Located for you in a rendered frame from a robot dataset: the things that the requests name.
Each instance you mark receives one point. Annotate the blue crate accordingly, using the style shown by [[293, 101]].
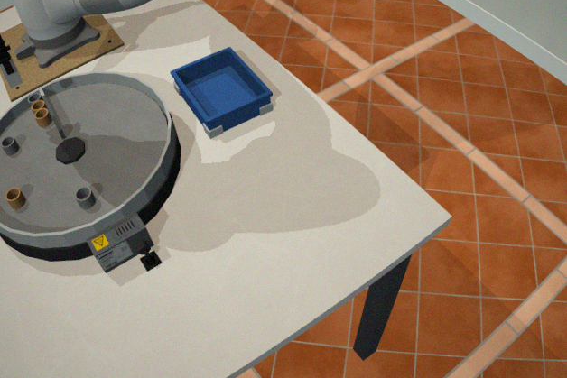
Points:
[[227, 91]]

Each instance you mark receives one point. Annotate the bronze bushing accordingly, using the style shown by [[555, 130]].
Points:
[[15, 198], [38, 104], [44, 119]]

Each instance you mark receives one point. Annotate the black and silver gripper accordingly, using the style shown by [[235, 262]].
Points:
[[7, 66]]

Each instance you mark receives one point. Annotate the grey metal ring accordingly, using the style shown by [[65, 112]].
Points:
[[34, 97], [86, 193], [10, 145]]

